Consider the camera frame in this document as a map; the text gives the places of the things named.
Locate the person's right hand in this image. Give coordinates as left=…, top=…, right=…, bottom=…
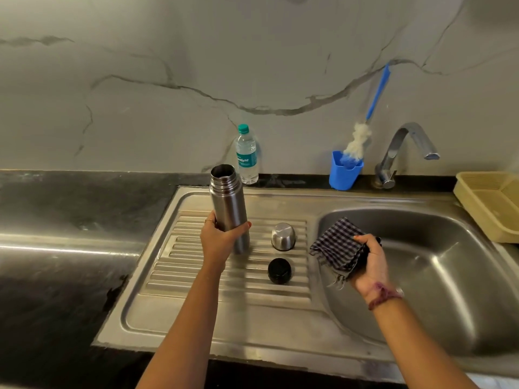
left=348, top=233, right=402, bottom=304

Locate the person's left hand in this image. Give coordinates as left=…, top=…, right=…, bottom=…
left=199, top=210, right=252, bottom=276

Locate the dark checked cloth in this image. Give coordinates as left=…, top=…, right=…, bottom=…
left=309, top=216, right=383, bottom=290

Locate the stainless steel flask body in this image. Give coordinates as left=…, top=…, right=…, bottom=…
left=209, top=164, right=251, bottom=256

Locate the steel cup cap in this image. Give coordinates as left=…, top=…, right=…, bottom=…
left=271, top=222, right=297, bottom=252

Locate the black stopper lid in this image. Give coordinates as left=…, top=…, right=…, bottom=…
left=267, top=258, right=292, bottom=286

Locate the blue white bottle brush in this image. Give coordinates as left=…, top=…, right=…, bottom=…
left=340, top=63, right=392, bottom=169

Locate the person's left forearm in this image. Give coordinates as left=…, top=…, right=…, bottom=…
left=136, top=265, right=226, bottom=389

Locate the person's right forearm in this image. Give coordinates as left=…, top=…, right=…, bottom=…
left=371, top=297, right=481, bottom=389

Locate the clear plastic water bottle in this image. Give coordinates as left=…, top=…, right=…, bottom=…
left=235, top=123, right=260, bottom=186

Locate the stainless steel sink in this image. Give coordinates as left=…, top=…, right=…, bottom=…
left=91, top=186, right=519, bottom=385

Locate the blue plastic brush holder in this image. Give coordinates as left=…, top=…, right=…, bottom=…
left=328, top=150, right=365, bottom=191

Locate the yellow plastic basket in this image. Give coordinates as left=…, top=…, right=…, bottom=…
left=453, top=171, right=519, bottom=244

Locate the chrome faucet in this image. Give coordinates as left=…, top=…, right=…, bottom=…
left=372, top=122, right=441, bottom=190

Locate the pink thread bracelet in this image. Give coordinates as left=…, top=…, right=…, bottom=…
left=367, top=282, right=405, bottom=312

